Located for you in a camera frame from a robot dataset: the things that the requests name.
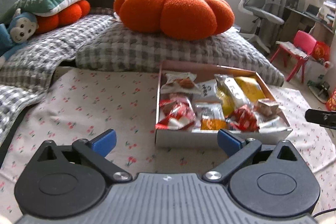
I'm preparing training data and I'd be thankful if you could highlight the dark desk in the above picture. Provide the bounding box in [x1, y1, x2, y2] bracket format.
[285, 5, 336, 33]

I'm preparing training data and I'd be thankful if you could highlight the cherry print bedsheet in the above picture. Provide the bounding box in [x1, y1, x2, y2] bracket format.
[0, 67, 336, 224]

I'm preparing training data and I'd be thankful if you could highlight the black cable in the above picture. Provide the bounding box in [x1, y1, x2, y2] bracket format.
[312, 210, 336, 217]

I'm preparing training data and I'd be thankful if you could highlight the golden yellow snack packet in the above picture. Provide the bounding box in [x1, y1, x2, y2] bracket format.
[234, 76, 266, 103]

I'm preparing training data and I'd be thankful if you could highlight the grey office chair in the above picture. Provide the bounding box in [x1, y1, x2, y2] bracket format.
[238, 0, 285, 54]

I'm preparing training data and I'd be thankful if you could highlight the pink cardboard box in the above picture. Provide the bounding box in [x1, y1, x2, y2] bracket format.
[154, 60, 294, 149]

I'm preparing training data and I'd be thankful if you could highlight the red white snack packet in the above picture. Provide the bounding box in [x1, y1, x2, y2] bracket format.
[158, 97, 197, 130]
[227, 105, 260, 132]

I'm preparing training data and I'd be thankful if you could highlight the large orange pumpkin cushion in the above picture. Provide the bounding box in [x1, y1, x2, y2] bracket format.
[114, 0, 235, 41]

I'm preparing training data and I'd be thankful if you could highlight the red round container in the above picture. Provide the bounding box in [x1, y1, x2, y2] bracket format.
[326, 90, 336, 111]

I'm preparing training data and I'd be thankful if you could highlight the pink child chair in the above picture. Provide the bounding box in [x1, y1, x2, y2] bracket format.
[270, 30, 318, 83]

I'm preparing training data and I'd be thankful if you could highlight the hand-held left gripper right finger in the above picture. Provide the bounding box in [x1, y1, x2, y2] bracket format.
[203, 129, 306, 182]

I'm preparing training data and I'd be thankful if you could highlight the white cookie picture packet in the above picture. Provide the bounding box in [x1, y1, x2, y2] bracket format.
[161, 70, 198, 95]

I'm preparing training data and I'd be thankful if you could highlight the black device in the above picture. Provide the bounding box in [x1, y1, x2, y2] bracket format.
[308, 80, 331, 103]

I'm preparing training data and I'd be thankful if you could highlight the small orange pumpkin cushion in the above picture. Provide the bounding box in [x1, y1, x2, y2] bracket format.
[35, 0, 91, 34]

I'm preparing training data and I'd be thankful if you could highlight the newspaper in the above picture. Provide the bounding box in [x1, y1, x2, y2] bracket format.
[276, 41, 307, 59]

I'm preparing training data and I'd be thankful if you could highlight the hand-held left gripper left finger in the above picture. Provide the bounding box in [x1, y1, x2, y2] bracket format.
[26, 129, 133, 183]

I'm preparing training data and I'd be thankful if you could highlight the bright yellow snack packet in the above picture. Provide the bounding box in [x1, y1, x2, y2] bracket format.
[216, 88, 237, 117]

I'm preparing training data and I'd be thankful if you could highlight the grey white snack packet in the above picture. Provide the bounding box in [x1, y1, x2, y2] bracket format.
[197, 80, 219, 102]

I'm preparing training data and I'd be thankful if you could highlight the brown cake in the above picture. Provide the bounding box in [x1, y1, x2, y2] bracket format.
[255, 98, 280, 117]

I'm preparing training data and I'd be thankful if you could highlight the white green snack packet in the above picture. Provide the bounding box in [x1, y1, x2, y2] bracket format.
[256, 115, 289, 133]

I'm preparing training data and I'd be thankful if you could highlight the red gift bag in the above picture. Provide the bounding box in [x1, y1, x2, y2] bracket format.
[311, 40, 331, 62]

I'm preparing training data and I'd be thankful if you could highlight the grey checked pillow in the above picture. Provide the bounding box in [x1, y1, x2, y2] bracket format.
[76, 20, 285, 86]

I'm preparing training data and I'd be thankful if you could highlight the white carton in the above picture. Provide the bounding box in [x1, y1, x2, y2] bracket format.
[304, 59, 328, 83]

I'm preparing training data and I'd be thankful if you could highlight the blue monkey plush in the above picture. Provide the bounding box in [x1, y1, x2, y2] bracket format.
[0, 8, 40, 68]

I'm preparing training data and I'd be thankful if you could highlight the grey checked quilt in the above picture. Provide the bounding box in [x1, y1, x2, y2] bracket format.
[0, 13, 116, 140]

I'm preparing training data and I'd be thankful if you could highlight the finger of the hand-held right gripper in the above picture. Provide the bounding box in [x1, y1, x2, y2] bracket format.
[305, 109, 336, 130]

